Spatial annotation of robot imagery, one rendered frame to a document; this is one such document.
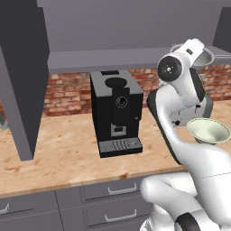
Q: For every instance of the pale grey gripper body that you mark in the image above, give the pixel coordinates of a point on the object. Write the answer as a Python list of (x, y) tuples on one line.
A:
[(207, 57)]

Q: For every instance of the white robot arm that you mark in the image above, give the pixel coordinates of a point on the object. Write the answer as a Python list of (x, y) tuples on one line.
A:
[(192, 168)]

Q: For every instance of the pale green bowl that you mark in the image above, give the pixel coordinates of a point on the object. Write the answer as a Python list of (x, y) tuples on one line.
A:
[(210, 131)]

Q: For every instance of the dark grey tall cabinet panel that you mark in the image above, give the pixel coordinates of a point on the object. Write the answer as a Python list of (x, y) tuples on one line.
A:
[(21, 75)]

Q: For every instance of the grey toaster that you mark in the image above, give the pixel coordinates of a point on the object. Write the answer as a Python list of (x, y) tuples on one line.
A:
[(207, 106)]

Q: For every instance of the black coffee machine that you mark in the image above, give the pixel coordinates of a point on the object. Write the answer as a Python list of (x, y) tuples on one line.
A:
[(105, 120)]

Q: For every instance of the grey drawer front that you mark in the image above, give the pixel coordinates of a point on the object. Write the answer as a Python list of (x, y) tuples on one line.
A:
[(96, 219), (93, 191), (30, 203)]

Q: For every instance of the grey metal object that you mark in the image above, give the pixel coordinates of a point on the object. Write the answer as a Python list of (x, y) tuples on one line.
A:
[(3, 123)]

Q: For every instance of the dark grey wall cabinet door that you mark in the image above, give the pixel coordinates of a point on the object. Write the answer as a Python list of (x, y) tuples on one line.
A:
[(224, 30)]

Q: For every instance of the grey wall cabinet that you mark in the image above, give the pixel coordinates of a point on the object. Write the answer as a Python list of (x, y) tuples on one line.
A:
[(120, 33)]

